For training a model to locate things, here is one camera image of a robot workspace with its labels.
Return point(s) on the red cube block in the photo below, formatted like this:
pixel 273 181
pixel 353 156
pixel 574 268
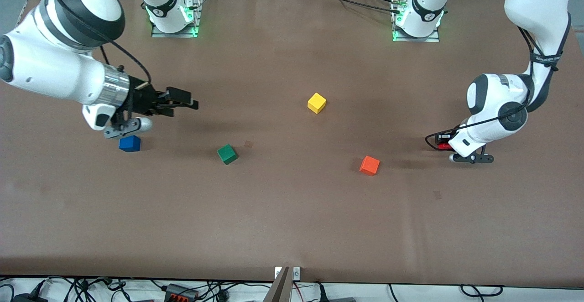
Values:
pixel 446 146

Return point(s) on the grey metal camera stand bar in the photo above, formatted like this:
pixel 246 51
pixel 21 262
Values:
pixel 279 288

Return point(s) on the yellow cube block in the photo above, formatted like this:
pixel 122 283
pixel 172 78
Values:
pixel 316 103

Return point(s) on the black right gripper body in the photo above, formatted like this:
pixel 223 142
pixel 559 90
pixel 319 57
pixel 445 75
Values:
pixel 142 98

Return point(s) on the green cube block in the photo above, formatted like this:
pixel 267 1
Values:
pixel 227 154

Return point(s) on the small white mounting bracket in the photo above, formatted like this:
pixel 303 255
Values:
pixel 296 273
pixel 277 272

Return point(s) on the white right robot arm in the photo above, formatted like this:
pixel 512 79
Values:
pixel 45 65

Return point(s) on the orange cube block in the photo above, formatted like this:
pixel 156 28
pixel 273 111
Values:
pixel 369 165

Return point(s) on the black power adapter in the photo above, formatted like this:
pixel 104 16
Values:
pixel 29 298

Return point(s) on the black connector box orange levers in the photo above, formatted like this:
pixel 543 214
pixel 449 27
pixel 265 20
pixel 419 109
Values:
pixel 180 291

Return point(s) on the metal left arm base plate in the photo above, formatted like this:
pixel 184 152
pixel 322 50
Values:
pixel 429 39

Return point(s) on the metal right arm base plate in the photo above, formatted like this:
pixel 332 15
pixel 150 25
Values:
pixel 175 34

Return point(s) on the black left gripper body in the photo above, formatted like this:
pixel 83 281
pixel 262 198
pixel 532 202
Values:
pixel 441 138

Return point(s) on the blue cube block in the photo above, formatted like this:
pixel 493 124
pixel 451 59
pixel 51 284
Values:
pixel 129 144

